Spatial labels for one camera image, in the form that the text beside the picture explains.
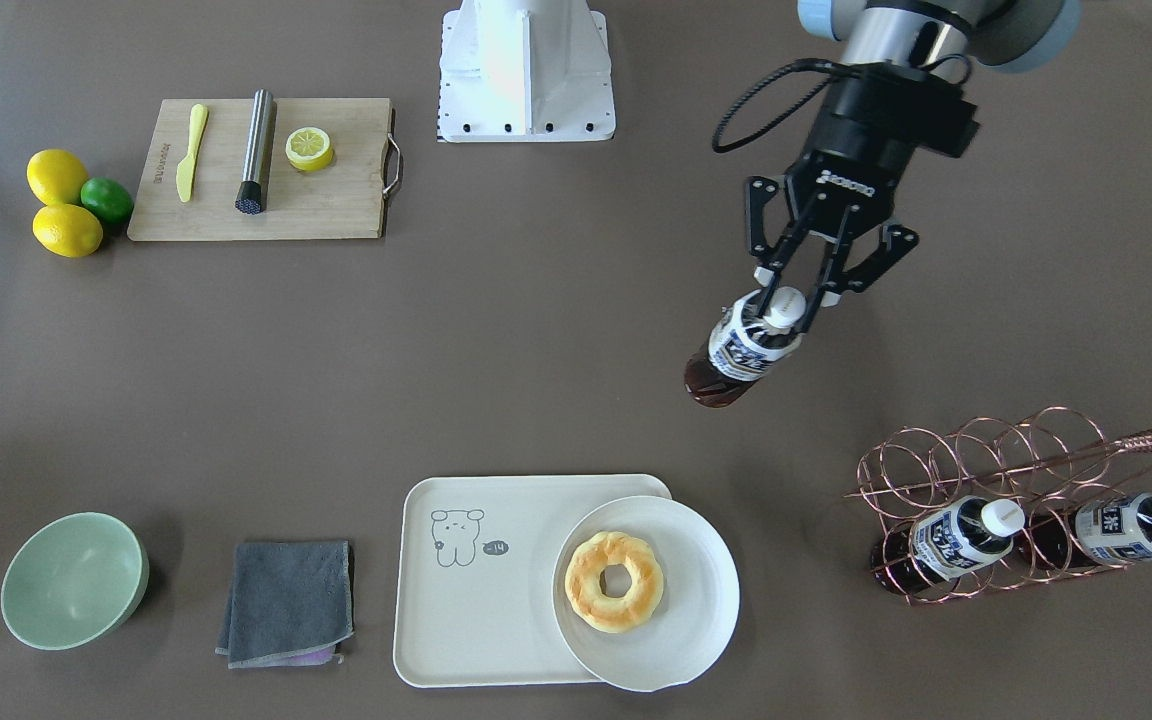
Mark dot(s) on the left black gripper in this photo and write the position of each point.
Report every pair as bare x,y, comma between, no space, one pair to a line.
861,135

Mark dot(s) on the tea bottle top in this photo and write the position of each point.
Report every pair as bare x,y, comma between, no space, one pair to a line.
739,351

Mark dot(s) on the tea bottle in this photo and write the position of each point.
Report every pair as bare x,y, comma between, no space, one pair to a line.
1108,533
739,351
969,534

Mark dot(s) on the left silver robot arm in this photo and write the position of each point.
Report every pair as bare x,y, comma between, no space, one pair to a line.
1011,36

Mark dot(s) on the tea bottle front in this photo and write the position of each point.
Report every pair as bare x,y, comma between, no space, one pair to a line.
1108,533
969,534

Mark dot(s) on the cream tray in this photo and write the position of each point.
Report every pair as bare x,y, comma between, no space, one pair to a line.
475,581

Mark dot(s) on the white plate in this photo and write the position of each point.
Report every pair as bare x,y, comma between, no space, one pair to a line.
693,623

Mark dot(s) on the donut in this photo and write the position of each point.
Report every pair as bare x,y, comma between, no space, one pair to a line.
583,582

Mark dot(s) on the wooden cutting board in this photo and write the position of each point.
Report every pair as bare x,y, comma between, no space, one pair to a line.
345,201

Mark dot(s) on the half lemon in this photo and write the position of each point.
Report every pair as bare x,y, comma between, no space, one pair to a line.
309,149

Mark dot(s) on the steel muddler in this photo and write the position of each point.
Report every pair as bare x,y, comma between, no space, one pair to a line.
250,199

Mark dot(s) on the grey folded cloth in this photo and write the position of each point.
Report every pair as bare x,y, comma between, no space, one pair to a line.
289,605

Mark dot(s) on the yellow plastic knife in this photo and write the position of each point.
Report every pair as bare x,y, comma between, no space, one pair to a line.
186,168

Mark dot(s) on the green lime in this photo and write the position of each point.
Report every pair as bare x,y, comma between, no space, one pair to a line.
107,199

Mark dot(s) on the yellow lemon lower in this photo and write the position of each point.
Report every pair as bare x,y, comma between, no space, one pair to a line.
68,230

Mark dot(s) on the yellow lemon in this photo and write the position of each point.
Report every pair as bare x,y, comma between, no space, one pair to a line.
56,177
68,230

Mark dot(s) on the yellow lemon upper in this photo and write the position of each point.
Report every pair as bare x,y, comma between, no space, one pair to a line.
56,177

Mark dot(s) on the green bowl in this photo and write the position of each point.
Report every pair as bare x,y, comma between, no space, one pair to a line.
74,581

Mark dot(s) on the copper wire bottle rack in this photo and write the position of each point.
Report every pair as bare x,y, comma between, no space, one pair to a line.
1050,463

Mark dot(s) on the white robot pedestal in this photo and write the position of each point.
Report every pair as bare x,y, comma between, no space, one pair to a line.
525,72

